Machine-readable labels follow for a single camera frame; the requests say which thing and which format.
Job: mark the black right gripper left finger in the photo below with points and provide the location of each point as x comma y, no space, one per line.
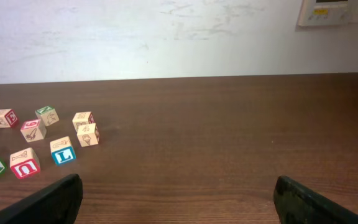
57,203

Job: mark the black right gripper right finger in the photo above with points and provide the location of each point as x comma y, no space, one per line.
295,203

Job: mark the wooden block red U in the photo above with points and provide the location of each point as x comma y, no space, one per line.
24,163

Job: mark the wooden block blue L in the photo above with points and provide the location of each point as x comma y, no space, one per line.
62,151

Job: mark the wooden block ice cream picture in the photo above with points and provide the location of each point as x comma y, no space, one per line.
88,135

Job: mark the wooden block red 9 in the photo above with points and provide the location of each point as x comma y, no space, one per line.
33,130

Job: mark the plain wooden picture block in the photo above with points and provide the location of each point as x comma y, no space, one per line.
82,118

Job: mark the wooden block green N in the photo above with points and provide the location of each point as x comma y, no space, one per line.
48,115

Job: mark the wooden block red E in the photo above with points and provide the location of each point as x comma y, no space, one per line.
8,118

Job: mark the white wall control panel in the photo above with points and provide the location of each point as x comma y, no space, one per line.
328,13

